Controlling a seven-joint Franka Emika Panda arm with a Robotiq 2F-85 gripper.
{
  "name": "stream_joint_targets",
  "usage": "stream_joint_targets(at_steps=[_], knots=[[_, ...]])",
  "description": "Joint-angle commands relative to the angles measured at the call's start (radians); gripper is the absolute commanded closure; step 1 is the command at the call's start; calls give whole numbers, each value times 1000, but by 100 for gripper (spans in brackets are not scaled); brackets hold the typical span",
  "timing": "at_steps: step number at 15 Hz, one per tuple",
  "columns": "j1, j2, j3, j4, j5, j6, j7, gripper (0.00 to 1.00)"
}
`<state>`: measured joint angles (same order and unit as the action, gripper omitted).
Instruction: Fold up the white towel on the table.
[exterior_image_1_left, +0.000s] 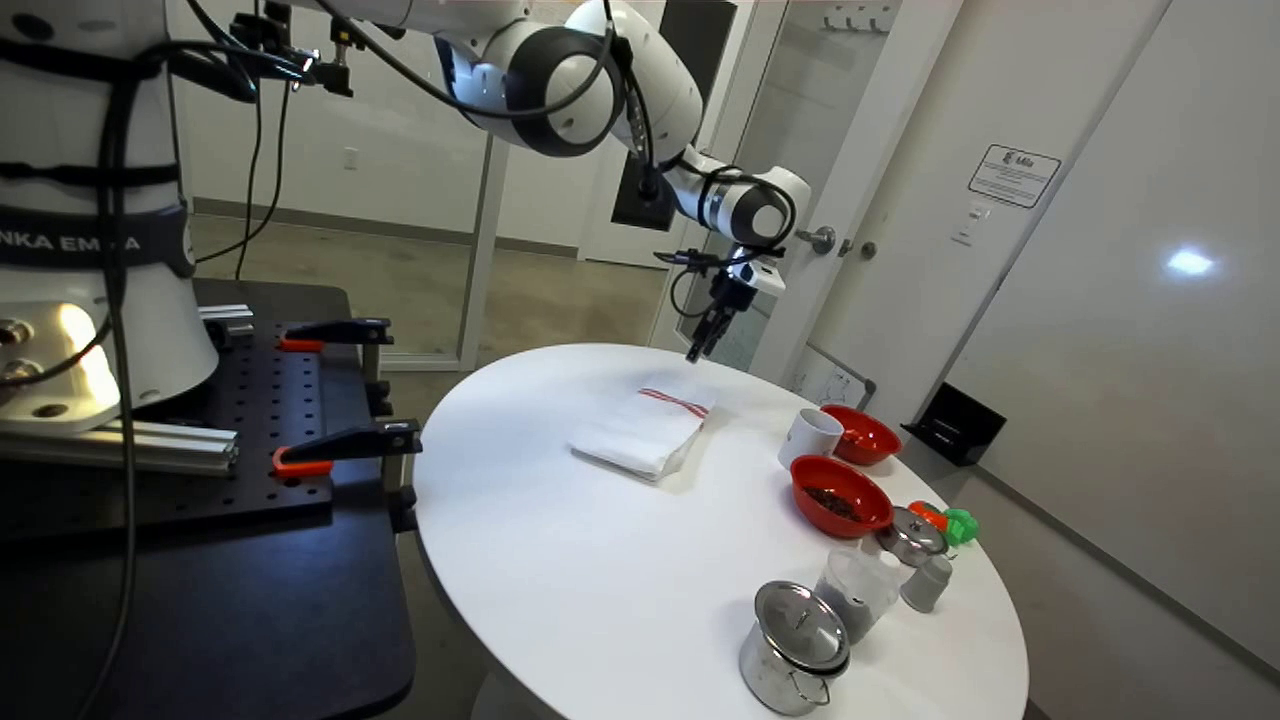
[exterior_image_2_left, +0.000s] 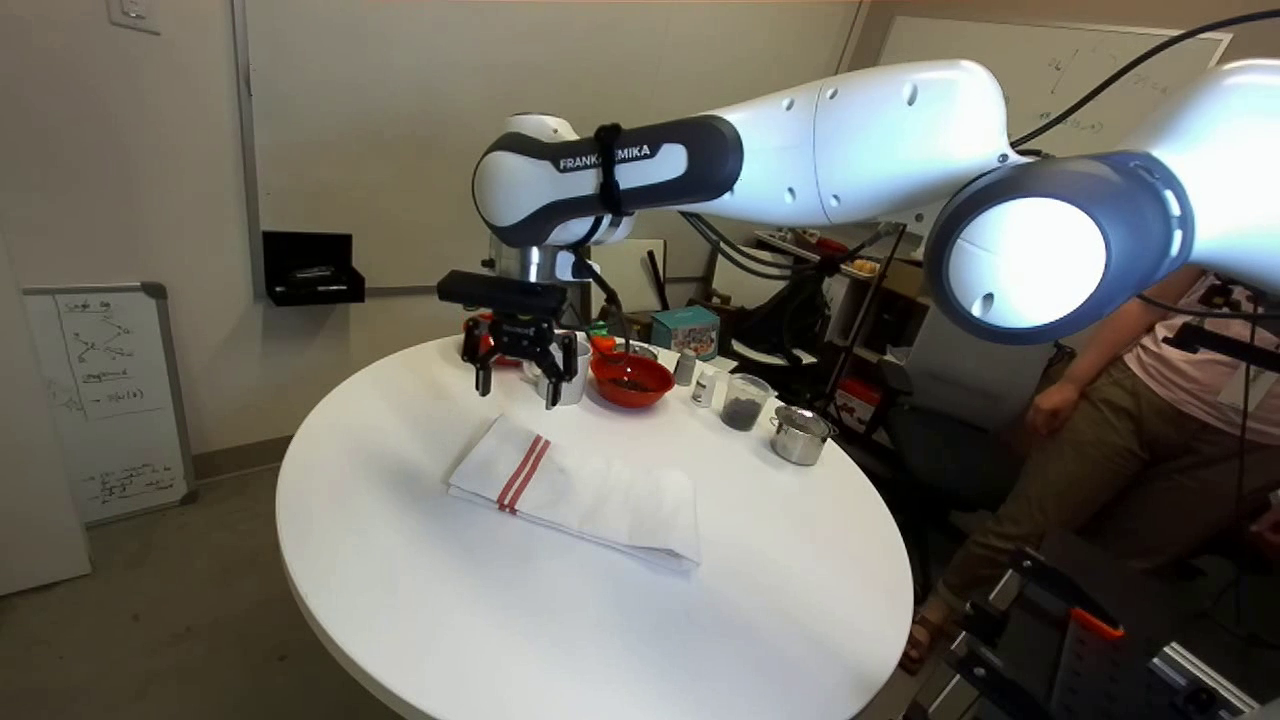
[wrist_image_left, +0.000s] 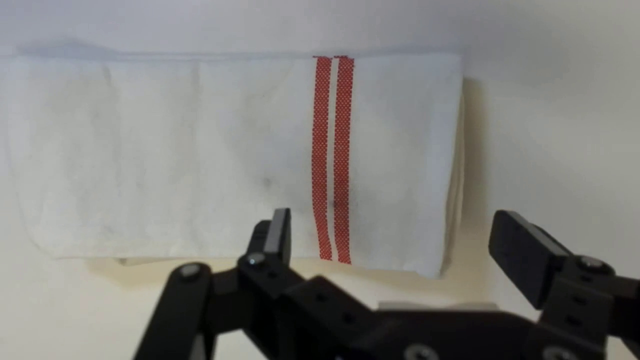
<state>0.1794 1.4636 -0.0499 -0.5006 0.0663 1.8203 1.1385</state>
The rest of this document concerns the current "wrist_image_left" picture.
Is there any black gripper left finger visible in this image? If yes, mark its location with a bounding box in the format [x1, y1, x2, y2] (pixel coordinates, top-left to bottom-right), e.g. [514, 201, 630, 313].
[131, 206, 361, 360]

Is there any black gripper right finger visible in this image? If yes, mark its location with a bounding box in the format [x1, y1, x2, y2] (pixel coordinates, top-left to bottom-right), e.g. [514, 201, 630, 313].
[487, 208, 640, 360]

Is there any white towel with red stripes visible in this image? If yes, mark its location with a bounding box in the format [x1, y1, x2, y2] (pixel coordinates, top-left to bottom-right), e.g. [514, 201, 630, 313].
[0, 51, 466, 280]

